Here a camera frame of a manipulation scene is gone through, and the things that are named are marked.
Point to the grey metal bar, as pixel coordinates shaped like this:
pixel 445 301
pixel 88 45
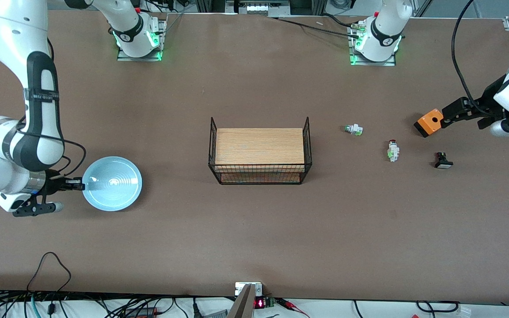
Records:
pixel 243 307

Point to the black power adapter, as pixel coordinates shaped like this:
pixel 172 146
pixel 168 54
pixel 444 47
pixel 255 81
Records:
pixel 142 312

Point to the red LED display module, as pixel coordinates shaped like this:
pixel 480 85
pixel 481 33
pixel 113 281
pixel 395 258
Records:
pixel 260 303

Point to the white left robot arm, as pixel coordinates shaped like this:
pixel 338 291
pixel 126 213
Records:
pixel 382 31

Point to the red probe leads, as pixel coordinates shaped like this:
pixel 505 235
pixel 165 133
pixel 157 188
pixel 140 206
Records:
pixel 287 303

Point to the red white pushbutton switch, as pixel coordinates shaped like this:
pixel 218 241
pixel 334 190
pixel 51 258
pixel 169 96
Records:
pixel 393 152

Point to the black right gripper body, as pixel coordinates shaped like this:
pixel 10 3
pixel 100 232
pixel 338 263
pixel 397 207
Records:
pixel 51 184

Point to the small silver metal bracket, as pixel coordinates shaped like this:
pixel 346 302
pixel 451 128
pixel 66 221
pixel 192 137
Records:
pixel 239 289

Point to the black square white-cap pushbutton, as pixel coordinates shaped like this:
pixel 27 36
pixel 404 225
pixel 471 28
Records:
pixel 443 164

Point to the green white pushbutton switch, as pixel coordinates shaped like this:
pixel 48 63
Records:
pixel 354 130

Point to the orange button enclosure box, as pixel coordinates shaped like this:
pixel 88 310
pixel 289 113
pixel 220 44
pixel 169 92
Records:
pixel 427 123

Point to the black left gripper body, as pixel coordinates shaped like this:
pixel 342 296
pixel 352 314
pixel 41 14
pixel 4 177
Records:
pixel 488 98

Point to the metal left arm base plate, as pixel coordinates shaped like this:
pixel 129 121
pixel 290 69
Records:
pixel 356 62

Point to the light blue plate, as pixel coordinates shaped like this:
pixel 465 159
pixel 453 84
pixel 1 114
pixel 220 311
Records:
pixel 113 185

